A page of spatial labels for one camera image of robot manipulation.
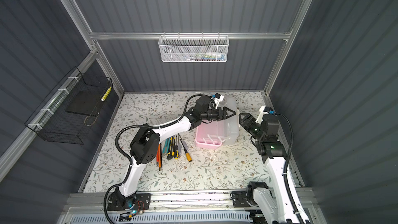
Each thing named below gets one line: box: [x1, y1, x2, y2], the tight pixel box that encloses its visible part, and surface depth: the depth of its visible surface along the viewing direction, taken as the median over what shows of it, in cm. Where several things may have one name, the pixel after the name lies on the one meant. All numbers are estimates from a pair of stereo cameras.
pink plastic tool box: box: [195, 96, 240, 149], surface depth 84 cm
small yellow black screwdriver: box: [174, 137, 179, 160], surface depth 90 cm
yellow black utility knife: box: [166, 136, 176, 160], surface depth 90 cm
